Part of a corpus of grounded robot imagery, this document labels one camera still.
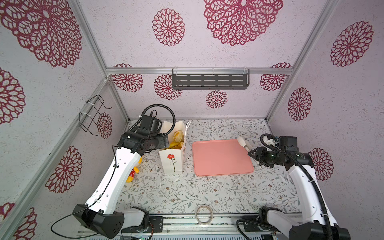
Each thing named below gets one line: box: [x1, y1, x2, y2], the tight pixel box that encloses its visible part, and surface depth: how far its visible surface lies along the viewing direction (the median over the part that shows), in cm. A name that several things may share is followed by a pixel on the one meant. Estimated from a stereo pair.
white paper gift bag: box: [159, 120, 192, 175], surface depth 81 cm
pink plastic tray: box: [192, 139, 254, 177], surface depth 96 cm
